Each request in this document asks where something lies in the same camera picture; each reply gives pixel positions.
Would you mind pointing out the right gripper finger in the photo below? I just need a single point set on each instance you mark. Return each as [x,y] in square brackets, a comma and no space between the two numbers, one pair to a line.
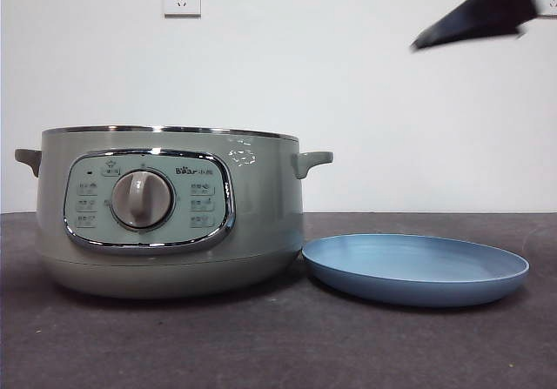
[491,15]

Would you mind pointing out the blue round plate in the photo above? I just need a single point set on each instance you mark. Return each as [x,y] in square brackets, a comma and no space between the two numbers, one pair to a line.
[413,267]

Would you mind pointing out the pale green electric steamer pot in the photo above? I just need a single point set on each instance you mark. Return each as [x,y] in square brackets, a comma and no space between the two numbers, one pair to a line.
[261,215]

